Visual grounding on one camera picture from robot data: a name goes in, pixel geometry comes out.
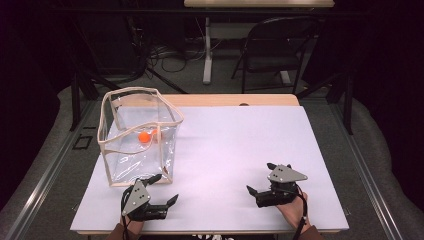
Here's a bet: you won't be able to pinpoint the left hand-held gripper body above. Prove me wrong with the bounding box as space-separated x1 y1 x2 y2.
120 179 169 222

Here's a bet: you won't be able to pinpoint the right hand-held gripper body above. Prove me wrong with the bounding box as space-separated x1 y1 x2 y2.
254 163 308 209

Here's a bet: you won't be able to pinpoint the clear plastic bag beige trim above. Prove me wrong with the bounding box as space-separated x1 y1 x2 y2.
97 86 185 188

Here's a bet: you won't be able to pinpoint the person's left hand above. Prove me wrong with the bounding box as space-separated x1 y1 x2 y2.
119 215 145 236

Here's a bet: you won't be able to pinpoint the person's right hand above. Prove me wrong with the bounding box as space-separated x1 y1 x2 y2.
275 192 312 230

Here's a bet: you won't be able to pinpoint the white table sheet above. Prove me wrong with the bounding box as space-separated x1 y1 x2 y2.
70 105 350 232

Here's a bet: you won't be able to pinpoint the black floor socket plate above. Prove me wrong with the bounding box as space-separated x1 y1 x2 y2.
72 134 94 151

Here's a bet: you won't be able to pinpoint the light wooden table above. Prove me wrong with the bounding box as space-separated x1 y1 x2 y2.
75 93 350 236

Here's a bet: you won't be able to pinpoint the black metal stand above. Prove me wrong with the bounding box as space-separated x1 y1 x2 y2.
296 71 354 136
69 71 101 132

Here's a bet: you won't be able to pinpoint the black tripod legs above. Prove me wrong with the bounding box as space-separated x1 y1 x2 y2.
133 64 188 95

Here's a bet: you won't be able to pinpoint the black folding chair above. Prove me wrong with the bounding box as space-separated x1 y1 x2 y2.
231 15 321 95

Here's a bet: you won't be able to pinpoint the white-legged desk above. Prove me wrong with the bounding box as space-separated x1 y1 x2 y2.
183 0 335 85

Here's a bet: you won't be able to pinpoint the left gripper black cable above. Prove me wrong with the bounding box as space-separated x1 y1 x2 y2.
120 185 132 240

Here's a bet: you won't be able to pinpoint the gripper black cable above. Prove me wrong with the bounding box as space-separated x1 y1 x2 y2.
283 188 309 240
120 185 132 240

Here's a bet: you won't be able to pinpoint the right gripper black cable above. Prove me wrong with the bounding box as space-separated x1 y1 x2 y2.
283 188 309 240

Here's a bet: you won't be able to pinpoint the metal floor rail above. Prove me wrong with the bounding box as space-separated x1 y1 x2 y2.
4 99 98 240
328 99 405 240

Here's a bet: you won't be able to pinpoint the bundle of floor cables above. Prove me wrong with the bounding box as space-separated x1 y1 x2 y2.
146 39 208 74

